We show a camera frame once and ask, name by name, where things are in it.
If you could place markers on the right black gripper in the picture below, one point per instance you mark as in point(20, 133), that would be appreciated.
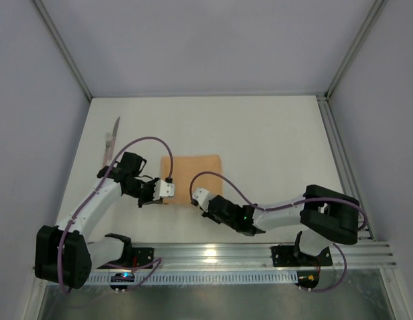
point(212, 206)

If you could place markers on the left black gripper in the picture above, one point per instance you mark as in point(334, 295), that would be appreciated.
point(151, 192)

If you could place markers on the peach satin cloth napkin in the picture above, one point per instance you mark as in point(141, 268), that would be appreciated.
point(185, 168)

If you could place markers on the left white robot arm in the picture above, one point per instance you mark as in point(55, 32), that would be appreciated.
point(63, 253)

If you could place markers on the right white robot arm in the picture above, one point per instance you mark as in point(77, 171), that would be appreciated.
point(329, 217)

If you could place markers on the left controller board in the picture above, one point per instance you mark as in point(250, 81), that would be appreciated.
point(120, 282)

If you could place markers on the controller board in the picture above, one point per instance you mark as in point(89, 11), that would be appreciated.
point(308, 279)
point(120, 282)

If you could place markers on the right controller board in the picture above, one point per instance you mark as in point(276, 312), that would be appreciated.
point(308, 279)

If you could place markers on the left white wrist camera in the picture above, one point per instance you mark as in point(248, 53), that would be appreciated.
point(163, 189)

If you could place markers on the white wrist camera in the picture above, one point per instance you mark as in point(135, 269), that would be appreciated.
point(163, 189)
point(201, 198)

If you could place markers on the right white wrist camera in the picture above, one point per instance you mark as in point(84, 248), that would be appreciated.
point(201, 198)

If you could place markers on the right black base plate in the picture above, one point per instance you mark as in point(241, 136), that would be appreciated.
point(285, 256)

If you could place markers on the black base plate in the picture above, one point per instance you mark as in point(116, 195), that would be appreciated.
point(140, 258)
point(285, 256)

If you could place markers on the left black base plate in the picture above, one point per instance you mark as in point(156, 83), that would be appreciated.
point(140, 258)

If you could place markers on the pink handled table knife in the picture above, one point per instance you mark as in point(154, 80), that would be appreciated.
point(114, 134)

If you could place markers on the slotted cable duct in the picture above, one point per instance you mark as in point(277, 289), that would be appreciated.
point(201, 277)

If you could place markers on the right side aluminium rail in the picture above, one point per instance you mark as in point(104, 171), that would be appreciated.
point(343, 167)

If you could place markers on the aluminium rail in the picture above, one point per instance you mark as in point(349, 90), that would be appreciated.
point(343, 167)
point(252, 256)

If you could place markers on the front aluminium rail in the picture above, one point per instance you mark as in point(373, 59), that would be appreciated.
point(252, 256)

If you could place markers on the left aluminium frame post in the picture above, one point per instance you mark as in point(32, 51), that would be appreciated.
point(58, 40)

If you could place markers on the aluminium frame post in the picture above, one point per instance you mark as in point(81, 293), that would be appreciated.
point(58, 40)
point(356, 44)

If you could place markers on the right aluminium frame post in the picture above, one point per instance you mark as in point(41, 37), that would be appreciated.
point(356, 44)

